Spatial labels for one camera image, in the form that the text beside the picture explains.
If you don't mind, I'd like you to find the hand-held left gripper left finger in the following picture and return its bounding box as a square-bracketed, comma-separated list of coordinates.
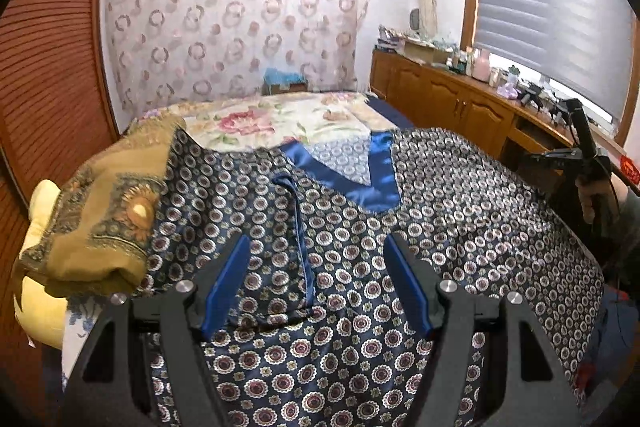
[62, 234, 251, 427]

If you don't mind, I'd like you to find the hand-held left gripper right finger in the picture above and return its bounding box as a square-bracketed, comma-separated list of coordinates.
[384, 232, 583, 427]

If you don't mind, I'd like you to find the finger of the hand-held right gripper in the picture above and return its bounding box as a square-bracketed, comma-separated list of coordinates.
[520, 148, 583, 170]

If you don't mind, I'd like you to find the navy medallion print garment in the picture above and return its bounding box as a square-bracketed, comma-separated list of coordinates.
[135, 127, 608, 427]

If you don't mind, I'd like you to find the person's right hand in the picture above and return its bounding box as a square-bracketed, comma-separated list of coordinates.
[574, 174, 608, 225]

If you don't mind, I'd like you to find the black tool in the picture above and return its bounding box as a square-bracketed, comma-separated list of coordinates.
[520, 84, 551, 108]

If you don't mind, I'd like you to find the pink bottle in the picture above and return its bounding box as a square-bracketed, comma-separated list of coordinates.
[472, 48, 493, 82]

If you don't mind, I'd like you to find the wooden cabinet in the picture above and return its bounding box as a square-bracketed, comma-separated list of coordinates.
[370, 49, 576, 168]

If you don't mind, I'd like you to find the grey window blind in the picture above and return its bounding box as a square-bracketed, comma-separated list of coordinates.
[472, 0, 640, 128]

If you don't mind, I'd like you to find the mustard patterned folded cloth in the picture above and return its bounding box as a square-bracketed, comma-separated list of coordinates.
[17, 114, 188, 298]

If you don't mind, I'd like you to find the navy bed sheet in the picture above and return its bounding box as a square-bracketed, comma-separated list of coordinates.
[367, 94, 416, 130]

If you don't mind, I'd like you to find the cardboard box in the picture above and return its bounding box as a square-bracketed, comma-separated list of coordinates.
[402, 39, 451, 65]

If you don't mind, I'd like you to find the cream pink-flower bed sheet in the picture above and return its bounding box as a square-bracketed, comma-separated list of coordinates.
[135, 91, 396, 152]

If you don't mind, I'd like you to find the yellow pillow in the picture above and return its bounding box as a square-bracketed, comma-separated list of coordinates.
[12, 179, 68, 350]

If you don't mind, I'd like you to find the stack of papers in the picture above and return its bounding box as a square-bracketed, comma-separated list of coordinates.
[377, 24, 407, 54]

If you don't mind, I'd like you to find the teal fluffy cloth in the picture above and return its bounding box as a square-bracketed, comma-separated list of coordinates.
[262, 67, 308, 95]

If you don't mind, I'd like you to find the wooden louvred wardrobe door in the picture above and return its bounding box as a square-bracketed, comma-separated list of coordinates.
[0, 0, 123, 427]

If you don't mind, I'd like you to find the ring patterned lace curtain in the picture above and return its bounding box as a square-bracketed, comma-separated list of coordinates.
[102, 0, 373, 118]

